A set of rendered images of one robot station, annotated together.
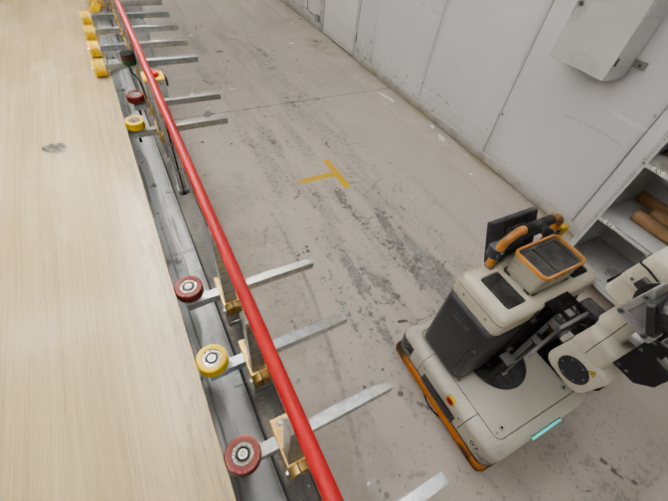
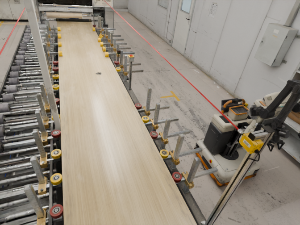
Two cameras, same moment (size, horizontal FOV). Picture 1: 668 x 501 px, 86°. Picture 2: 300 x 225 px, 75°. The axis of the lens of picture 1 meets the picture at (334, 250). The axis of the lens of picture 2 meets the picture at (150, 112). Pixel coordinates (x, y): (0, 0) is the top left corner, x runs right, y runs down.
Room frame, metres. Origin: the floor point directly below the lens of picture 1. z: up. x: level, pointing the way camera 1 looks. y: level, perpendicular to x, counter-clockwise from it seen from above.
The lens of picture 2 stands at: (-1.23, -0.04, 2.22)
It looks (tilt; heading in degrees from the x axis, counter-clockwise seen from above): 37 degrees down; 9
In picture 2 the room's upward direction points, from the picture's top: 7 degrees clockwise
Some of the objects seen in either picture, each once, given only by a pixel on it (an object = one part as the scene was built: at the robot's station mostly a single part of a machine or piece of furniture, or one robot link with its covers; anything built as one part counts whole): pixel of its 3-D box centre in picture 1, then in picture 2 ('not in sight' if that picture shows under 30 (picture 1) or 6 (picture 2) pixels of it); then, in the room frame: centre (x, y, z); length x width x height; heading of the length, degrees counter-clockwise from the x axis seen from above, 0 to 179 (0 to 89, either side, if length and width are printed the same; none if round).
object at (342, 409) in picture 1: (319, 420); (170, 135); (0.29, -0.03, 0.84); 0.43 x 0.03 x 0.04; 125
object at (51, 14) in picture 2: not in sight; (73, 15); (3.48, 2.94, 1.05); 1.43 x 0.12 x 0.12; 125
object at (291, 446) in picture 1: (292, 451); (164, 137); (0.20, 0.02, 0.87); 0.04 x 0.04 x 0.48; 35
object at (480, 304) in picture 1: (512, 310); (231, 131); (0.92, -0.79, 0.59); 0.55 x 0.34 x 0.83; 124
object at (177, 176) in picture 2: not in sight; (176, 179); (-0.24, -0.15, 0.85); 0.08 x 0.08 x 0.11
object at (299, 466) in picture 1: (288, 445); (163, 138); (0.22, 0.04, 0.84); 0.14 x 0.06 x 0.05; 35
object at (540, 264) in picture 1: (543, 264); (238, 113); (0.94, -0.78, 0.87); 0.23 x 0.15 x 0.11; 124
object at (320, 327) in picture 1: (281, 343); (160, 121); (0.49, 0.11, 0.82); 0.43 x 0.03 x 0.04; 125
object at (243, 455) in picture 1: (245, 458); (153, 137); (0.18, 0.13, 0.85); 0.08 x 0.08 x 0.11
